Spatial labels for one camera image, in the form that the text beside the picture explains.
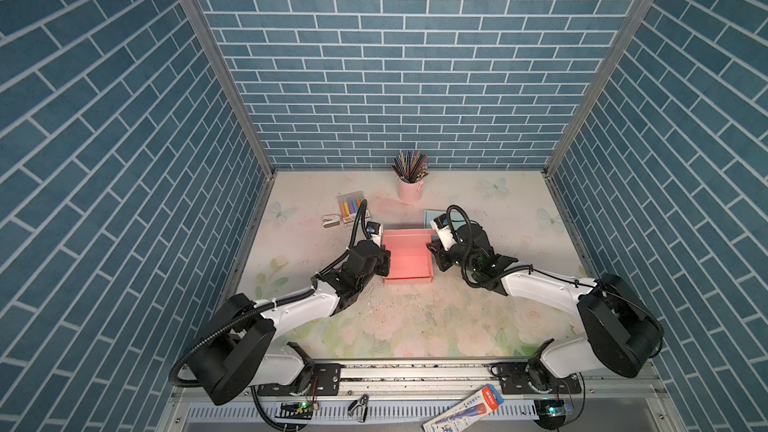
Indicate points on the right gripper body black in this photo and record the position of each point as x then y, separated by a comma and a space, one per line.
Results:
452, 257

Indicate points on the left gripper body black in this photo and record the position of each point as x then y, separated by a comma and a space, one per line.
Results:
381, 267

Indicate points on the pink paper box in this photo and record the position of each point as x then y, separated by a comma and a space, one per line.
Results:
410, 261

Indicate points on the light blue paper box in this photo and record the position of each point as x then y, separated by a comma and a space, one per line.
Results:
430, 215

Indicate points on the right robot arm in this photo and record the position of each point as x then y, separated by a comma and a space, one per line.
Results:
620, 333

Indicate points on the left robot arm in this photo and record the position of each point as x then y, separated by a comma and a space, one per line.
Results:
235, 350

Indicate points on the small white eraser box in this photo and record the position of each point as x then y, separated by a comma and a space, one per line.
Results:
330, 221

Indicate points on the clear highlighter marker pack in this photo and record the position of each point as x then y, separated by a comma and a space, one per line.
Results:
349, 205

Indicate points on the pink metal pencil cup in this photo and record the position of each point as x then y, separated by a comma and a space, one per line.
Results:
410, 192

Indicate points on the bundle of coloured pencils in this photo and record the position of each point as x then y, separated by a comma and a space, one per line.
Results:
411, 166

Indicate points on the black metal clip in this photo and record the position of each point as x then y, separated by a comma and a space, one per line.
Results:
358, 409

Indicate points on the red blue pen package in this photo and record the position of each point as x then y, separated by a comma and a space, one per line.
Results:
475, 407

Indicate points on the small green circuit board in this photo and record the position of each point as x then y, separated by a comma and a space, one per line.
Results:
302, 411

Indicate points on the round black device green light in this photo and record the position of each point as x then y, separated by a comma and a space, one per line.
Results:
551, 414

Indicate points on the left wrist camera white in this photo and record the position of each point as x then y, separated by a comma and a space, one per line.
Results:
373, 231

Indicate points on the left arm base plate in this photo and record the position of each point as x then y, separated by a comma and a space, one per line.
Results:
323, 380

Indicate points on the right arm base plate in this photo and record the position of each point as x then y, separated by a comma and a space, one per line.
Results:
519, 377

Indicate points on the aluminium mounting rail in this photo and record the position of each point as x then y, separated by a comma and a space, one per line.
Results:
403, 395

